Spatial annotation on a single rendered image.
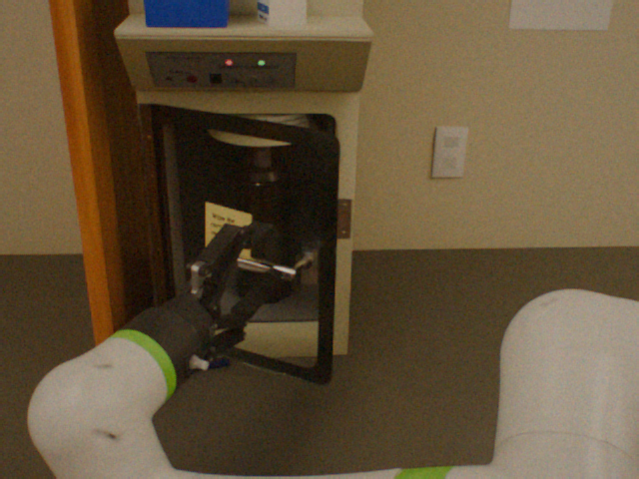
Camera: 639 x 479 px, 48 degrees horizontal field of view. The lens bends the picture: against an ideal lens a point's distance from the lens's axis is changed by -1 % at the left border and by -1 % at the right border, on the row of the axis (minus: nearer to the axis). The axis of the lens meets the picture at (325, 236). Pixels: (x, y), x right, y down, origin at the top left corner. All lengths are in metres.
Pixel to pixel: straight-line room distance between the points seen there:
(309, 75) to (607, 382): 0.59
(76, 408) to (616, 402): 0.46
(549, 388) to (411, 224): 1.08
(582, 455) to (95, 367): 0.44
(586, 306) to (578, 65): 1.05
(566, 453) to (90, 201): 0.72
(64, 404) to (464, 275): 1.01
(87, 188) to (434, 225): 0.87
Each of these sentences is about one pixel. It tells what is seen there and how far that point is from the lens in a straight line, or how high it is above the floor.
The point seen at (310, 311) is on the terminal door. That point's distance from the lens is 1.04.
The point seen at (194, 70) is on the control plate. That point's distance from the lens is 0.99.
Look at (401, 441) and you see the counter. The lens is 1.10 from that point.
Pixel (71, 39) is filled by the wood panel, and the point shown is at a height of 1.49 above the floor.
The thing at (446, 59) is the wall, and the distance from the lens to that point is 1.54.
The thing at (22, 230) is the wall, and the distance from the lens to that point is 1.70.
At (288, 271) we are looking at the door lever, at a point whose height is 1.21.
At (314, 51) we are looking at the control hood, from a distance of 0.95.
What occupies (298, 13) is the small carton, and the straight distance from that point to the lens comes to 0.96.
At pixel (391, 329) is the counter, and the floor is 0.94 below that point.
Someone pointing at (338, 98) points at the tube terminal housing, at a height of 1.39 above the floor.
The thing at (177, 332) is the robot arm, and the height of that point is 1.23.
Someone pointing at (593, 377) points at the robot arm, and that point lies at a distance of 0.60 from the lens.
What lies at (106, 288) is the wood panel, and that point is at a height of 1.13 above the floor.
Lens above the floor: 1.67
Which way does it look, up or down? 26 degrees down
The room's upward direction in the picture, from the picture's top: 2 degrees clockwise
